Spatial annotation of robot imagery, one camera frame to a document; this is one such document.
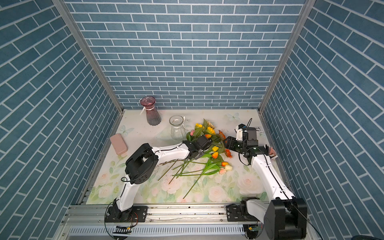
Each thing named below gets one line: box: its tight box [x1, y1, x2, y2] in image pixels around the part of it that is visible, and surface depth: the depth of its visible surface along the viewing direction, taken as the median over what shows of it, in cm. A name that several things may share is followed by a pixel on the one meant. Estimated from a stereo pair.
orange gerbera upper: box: [218, 129, 227, 140], surface depth 101 cm
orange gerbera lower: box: [225, 148, 233, 159], surface depth 93 cm
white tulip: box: [207, 164, 233, 176], surface depth 88 cm
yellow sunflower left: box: [194, 123, 205, 130], surface depth 105 cm
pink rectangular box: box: [110, 133, 128, 155], surface depth 101 cm
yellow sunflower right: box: [206, 126, 217, 136], surface depth 104 cm
